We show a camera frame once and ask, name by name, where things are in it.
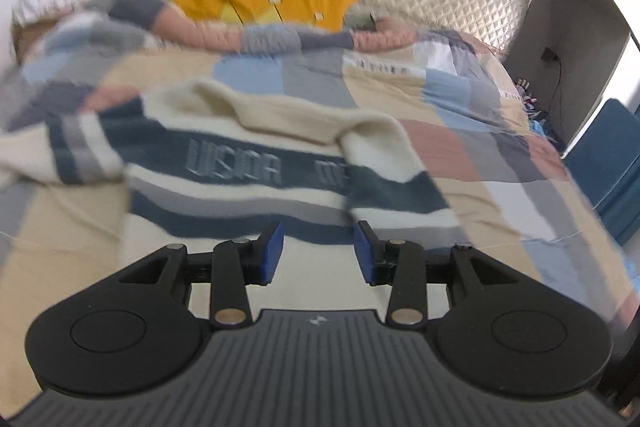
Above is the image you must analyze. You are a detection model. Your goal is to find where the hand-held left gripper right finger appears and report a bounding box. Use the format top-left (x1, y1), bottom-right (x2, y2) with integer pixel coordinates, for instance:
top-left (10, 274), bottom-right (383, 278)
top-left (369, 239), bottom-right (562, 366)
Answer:
top-left (352, 219), bottom-right (507, 328)

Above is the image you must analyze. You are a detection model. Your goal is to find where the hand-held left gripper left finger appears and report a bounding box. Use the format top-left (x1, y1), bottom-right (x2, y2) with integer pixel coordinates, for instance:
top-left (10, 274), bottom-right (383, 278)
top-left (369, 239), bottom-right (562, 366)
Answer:
top-left (117, 221), bottom-right (286, 328)

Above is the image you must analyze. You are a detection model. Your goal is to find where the cream striped knit sweater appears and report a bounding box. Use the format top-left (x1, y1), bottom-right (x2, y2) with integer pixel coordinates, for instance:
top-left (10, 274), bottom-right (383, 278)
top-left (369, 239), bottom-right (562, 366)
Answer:
top-left (0, 78), bottom-right (468, 258)

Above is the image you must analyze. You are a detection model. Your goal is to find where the patchwork checked quilt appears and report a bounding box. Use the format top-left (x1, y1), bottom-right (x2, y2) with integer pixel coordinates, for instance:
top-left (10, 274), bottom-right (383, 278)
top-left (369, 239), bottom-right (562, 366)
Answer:
top-left (0, 0), bottom-right (640, 408)

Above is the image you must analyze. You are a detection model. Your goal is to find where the blue cloth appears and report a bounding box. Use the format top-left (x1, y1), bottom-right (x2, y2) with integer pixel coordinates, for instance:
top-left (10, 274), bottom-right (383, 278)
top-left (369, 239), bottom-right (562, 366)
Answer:
top-left (529, 117), bottom-right (561, 145)

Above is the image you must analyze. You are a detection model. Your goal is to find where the row of small bottles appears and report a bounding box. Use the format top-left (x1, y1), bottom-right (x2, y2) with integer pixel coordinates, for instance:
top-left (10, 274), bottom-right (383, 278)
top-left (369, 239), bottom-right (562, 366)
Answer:
top-left (516, 77), bottom-right (540, 110)

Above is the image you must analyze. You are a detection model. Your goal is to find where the grey pillow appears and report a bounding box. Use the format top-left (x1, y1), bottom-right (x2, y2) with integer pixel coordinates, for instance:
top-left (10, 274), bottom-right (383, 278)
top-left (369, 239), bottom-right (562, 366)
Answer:
top-left (344, 4), bottom-right (383, 32)

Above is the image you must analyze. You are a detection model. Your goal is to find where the blue chair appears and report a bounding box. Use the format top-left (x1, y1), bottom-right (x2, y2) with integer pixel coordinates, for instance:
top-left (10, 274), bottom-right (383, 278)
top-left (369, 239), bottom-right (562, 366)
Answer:
top-left (564, 98), bottom-right (640, 250)

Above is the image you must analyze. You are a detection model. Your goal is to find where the black charger cable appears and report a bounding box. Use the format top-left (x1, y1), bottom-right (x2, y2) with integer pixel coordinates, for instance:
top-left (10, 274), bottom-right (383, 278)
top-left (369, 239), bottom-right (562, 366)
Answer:
top-left (547, 59), bottom-right (566, 128)

